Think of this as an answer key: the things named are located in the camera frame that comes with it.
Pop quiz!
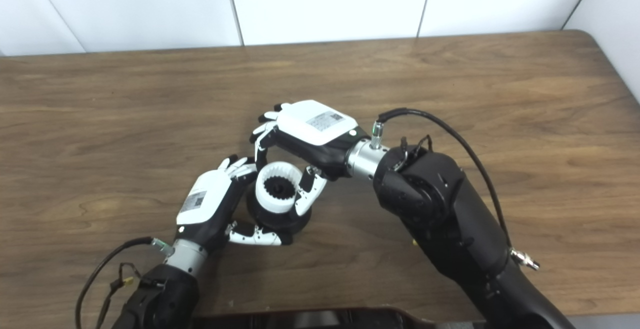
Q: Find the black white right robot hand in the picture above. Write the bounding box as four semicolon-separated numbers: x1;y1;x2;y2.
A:
249;100;371;217

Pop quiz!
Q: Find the white toothed ring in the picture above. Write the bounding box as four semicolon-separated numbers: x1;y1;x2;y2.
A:
255;161;303;214

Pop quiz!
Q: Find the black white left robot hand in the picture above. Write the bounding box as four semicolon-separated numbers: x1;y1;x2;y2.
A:
176;155;283;257

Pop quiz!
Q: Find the thin arm wire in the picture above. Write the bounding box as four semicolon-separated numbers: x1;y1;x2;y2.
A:
398;135;434;159
95;262;137;329

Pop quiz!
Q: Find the round black stepped part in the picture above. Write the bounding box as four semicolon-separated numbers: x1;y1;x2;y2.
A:
246;176;313;235

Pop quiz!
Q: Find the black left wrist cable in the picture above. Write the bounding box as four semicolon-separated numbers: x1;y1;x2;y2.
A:
75;236;168;329

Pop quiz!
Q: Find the thin right arm wire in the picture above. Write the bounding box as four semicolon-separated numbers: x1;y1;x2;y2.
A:
398;135;434;159

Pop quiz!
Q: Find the dark robot torso edge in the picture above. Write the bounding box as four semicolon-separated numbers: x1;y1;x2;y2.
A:
192;307;481;329

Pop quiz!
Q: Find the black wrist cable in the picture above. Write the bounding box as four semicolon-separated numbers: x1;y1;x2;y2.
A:
75;236;168;329
376;107;513;250

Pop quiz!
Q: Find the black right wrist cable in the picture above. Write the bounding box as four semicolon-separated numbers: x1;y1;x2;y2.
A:
376;107;513;250

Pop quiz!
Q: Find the thin left arm wire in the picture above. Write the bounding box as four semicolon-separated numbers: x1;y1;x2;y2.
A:
95;262;137;329

